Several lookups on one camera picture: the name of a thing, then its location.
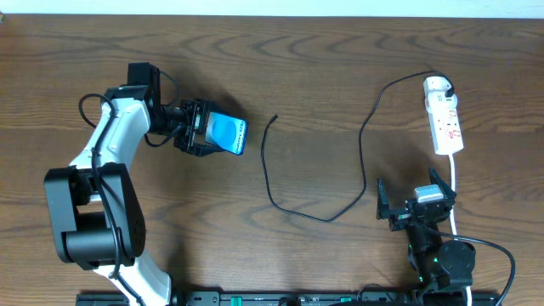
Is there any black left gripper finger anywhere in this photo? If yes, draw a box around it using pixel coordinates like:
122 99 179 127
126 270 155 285
192 143 224 157
207 100 235 117

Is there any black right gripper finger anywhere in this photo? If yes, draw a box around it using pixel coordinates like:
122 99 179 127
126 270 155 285
376 178 390 220
428 167 456 200

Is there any blue Galaxy smartphone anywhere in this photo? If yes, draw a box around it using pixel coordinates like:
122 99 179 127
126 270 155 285
205 112 248 156

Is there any black charging cable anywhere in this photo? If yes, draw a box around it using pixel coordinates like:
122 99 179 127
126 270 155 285
260 70 456 224

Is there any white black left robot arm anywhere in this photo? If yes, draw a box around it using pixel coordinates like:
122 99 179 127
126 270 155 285
43 62 249 305

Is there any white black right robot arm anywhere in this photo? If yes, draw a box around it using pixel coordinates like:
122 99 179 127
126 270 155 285
377 167 476 301

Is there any white power strip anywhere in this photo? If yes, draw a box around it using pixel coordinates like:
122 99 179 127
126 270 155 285
423 76 464 156

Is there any white power strip cord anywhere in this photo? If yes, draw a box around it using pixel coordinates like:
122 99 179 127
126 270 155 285
448 153 473 306

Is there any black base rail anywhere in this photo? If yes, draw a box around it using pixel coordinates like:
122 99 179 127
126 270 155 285
75 289 499 306

